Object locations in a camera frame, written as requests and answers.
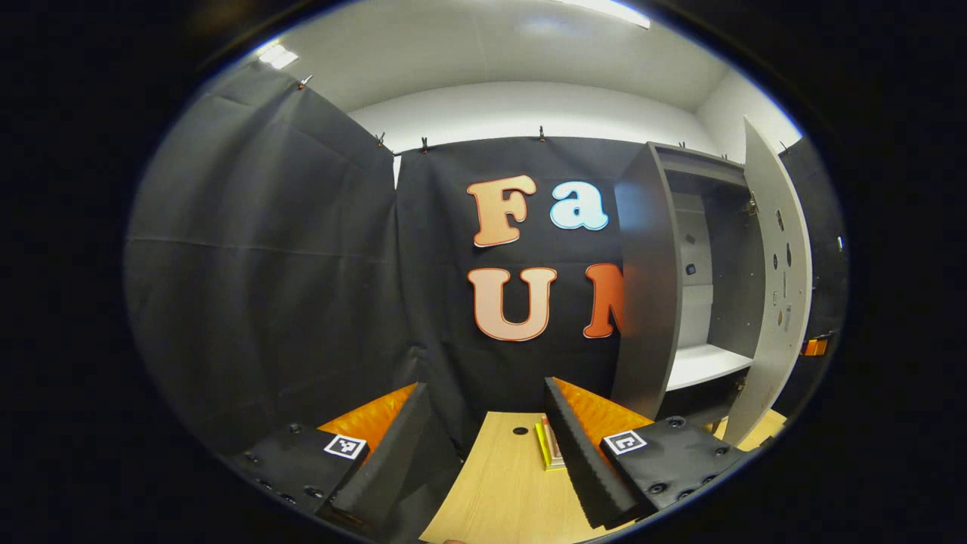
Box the small ceiling light panel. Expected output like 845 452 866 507
257 43 299 70

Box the yellow edged book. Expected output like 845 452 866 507
534 422 567 471

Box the row of cloth clips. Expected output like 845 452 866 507
298 74 790 156

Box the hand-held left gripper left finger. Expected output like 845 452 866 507
227 382 430 530

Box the white cabinet shelf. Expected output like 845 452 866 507
665 342 755 392

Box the beige cabinet door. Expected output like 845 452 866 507
721 117 814 448

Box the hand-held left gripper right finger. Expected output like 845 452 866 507
542 376 760 530

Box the black backdrop cloth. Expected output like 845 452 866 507
125 60 848 541

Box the grey cabinet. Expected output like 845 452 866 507
610 141 768 431

